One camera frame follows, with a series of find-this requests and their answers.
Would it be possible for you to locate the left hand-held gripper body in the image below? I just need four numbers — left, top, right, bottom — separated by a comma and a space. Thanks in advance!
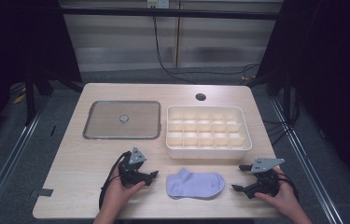
118, 147, 148, 188

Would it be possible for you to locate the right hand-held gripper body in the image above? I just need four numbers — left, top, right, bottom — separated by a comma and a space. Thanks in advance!
245, 157, 286, 200

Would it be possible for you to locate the white divided storage box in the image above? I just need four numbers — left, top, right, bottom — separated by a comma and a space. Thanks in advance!
165, 105, 253, 161

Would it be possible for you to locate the light purple sock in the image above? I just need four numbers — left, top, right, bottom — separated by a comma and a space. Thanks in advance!
166, 167, 226, 200

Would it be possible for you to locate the person's left hand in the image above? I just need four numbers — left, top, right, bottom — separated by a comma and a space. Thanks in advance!
101, 166, 147, 216

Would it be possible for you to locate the person's right hand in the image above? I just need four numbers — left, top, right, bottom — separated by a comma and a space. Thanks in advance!
254, 166, 301, 216

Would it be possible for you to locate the grey tape strip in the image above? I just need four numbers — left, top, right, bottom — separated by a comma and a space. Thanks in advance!
31, 188, 54, 198

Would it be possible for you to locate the black metal stand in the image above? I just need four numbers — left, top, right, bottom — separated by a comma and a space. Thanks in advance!
23, 69, 37, 126

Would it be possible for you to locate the yellow object on floor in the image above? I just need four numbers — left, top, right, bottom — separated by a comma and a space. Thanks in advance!
12, 94, 27, 105

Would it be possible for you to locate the dark curtain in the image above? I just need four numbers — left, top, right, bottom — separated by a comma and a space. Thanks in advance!
255, 0, 350, 194
0, 0, 83, 150

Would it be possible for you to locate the black horizontal bar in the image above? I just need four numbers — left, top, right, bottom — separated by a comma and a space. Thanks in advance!
59, 7, 284, 21

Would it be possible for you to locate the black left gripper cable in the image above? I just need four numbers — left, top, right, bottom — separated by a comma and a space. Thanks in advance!
98, 151, 133, 210

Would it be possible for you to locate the metal floor rail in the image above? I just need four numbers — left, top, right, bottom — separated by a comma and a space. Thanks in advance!
270, 97, 345, 224
0, 92, 51, 224

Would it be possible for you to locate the black wall cable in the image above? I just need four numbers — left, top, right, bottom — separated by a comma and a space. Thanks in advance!
151, 7, 260, 86

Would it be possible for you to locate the white wall socket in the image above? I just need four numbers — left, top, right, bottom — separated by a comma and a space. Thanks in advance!
147, 0, 170, 9

